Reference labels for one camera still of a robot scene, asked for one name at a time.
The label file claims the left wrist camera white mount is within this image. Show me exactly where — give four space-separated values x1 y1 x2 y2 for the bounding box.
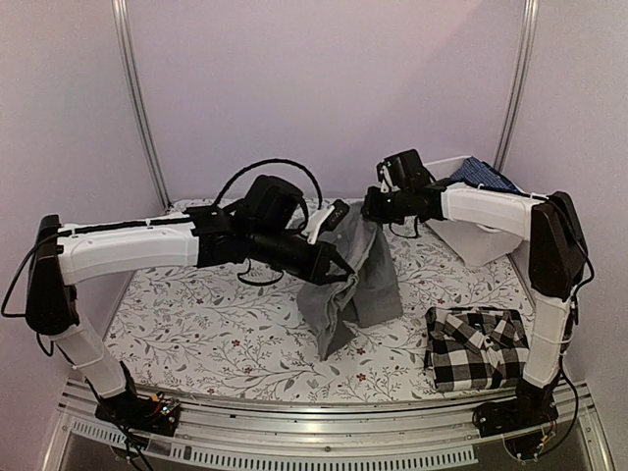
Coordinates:
302 199 349 245

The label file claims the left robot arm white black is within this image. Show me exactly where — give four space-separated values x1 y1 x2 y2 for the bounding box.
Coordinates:
24 175 353 426

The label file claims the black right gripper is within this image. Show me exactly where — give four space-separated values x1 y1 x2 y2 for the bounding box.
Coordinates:
364 183 413 223

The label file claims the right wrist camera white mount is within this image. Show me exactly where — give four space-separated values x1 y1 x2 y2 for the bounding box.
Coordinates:
376 149 435 193

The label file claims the black white plaid folded shirt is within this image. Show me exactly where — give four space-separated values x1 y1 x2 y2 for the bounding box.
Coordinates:
424 306 529 393

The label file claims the aluminium frame post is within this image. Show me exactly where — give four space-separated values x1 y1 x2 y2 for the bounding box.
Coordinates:
111 0 172 208
494 0 540 171

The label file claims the floral patterned table cloth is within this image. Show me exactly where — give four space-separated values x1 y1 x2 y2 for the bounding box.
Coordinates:
104 223 534 404

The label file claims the right aluminium frame post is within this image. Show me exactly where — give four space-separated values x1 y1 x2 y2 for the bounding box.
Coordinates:
494 0 540 171

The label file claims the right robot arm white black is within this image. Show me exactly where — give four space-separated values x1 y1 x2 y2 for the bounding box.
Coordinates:
362 180 593 428

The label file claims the white plastic bin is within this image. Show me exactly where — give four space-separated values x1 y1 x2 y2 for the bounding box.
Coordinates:
421 155 526 269

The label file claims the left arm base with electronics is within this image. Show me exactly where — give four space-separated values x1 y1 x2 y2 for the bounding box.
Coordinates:
92 380 181 437

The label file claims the grey long sleeve shirt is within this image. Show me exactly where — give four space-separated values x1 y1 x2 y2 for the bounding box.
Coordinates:
296 201 403 361

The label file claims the blue checked shirt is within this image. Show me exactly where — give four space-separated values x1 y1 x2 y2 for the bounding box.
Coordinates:
449 156 522 194

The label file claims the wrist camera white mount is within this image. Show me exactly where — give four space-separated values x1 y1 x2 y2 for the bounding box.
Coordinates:
376 149 435 193
302 199 349 245

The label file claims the aluminium front rail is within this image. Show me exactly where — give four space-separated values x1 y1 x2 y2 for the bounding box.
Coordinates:
41 378 619 470

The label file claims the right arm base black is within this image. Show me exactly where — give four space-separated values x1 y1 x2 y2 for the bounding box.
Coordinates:
472 371 579 462

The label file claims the left aluminium frame post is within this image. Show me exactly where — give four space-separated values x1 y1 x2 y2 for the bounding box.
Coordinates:
111 0 172 208

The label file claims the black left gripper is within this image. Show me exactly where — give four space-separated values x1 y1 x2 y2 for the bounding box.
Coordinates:
249 226 356 288

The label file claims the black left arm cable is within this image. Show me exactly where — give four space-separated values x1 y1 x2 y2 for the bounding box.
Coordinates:
213 157 325 286

